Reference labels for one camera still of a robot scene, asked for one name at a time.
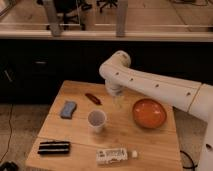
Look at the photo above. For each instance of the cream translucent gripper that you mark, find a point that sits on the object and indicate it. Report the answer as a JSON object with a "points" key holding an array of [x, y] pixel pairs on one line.
{"points": [[118, 100]]}

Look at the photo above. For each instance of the red chili pepper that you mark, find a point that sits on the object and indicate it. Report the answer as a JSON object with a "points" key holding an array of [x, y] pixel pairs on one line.
{"points": [[94, 99]]}

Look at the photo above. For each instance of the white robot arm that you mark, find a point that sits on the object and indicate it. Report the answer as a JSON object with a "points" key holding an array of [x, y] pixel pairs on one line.
{"points": [[195, 98]]}

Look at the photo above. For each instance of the white paper cup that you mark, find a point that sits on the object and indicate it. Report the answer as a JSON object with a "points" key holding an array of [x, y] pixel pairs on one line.
{"points": [[97, 120]]}

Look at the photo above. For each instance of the orange bowl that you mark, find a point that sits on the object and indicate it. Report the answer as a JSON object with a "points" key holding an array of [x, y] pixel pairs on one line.
{"points": [[148, 113]]}

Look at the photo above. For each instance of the blue sponge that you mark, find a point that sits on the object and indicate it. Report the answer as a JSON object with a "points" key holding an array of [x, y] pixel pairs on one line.
{"points": [[68, 109]]}

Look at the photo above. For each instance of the small white cube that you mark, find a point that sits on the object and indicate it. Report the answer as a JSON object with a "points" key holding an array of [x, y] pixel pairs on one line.
{"points": [[134, 154]]}

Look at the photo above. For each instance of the black ridged block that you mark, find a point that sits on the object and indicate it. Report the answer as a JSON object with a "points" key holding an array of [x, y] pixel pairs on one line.
{"points": [[54, 147]]}

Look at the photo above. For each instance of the black office chair right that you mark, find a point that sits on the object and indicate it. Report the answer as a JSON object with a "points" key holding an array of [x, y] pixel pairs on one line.
{"points": [[106, 2]]}

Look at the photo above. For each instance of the black office chair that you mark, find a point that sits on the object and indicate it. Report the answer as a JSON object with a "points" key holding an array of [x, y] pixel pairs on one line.
{"points": [[69, 11], [106, 2]]}

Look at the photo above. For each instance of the black office chair left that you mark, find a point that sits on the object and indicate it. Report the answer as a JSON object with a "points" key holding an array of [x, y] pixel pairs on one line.
{"points": [[69, 11]]}

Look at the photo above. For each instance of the black object floor corner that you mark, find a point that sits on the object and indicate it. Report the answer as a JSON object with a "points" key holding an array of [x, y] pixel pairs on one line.
{"points": [[9, 166]]}

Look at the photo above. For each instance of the grey metal post right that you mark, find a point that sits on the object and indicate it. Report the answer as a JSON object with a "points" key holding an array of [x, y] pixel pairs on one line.
{"points": [[121, 17]]}

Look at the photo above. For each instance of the grey metal post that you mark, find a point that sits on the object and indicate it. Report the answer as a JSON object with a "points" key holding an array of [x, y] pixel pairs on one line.
{"points": [[52, 17], [121, 17]]}

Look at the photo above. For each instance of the grey metal post left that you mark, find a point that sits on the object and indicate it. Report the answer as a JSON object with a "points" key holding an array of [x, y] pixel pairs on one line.
{"points": [[52, 17]]}

